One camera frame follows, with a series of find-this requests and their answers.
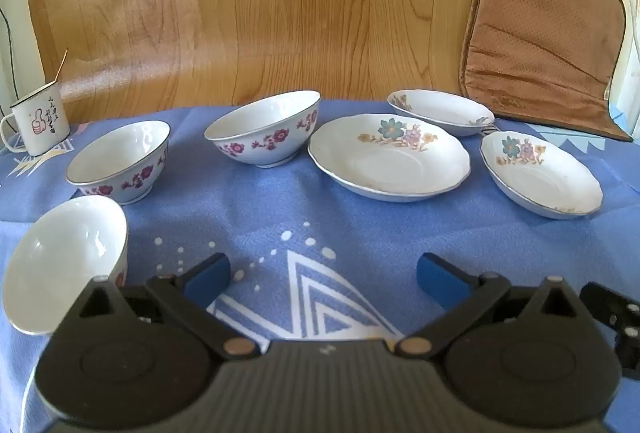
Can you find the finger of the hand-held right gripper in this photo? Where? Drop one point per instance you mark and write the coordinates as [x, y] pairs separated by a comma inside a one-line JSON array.
[[617, 313]]

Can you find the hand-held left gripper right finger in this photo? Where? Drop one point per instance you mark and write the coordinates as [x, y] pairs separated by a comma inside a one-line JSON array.
[[440, 278]]

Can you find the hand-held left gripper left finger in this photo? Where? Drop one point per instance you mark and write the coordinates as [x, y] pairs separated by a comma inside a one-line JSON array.
[[210, 275]]

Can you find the white floral plate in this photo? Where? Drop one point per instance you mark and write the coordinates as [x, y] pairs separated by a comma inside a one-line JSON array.
[[545, 178], [395, 163], [440, 105]]

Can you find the white floral bowl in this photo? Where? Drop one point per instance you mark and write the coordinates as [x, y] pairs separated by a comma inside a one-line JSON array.
[[60, 258], [265, 123], [117, 158]]

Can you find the blue patterned tablecloth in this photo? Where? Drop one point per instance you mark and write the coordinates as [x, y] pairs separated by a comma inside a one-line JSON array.
[[300, 203]]

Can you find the white enamel mug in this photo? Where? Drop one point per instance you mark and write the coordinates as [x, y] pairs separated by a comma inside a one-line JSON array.
[[42, 128]]

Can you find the metal spoon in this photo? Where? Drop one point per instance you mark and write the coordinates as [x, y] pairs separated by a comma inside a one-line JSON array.
[[61, 68]]

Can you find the brown seat cushion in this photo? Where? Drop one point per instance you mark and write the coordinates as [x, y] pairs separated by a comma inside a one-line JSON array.
[[540, 38]]

